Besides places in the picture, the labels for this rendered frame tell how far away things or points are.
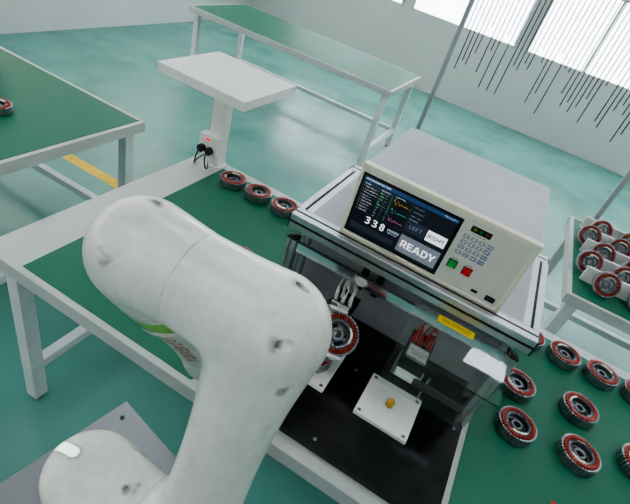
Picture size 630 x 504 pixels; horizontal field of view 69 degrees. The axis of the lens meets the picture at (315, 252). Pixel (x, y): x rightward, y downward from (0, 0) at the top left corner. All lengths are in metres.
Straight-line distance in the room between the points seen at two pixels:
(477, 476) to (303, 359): 0.97
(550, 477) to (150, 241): 1.25
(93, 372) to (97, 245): 1.72
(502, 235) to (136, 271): 0.82
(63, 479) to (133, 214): 0.41
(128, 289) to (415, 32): 7.21
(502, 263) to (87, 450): 0.88
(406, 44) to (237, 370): 7.28
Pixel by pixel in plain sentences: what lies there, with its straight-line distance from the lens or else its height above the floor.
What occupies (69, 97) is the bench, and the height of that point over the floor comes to 0.75.
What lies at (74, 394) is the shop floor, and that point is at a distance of 2.14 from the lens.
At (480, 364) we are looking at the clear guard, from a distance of 1.11.
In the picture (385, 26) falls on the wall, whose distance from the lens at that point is 7.68.
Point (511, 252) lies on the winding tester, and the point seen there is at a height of 1.28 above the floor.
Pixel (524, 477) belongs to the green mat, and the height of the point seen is 0.75.
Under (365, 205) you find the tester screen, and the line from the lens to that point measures 1.14.
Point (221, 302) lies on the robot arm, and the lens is 0.43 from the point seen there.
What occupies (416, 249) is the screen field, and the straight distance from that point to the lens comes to 1.14.
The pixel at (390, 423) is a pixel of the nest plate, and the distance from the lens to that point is 1.26.
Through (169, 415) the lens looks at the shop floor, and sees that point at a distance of 2.06.
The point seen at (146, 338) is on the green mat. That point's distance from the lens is 1.32.
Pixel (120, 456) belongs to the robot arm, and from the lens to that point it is 0.77.
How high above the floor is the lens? 1.75
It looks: 36 degrees down
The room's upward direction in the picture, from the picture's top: 19 degrees clockwise
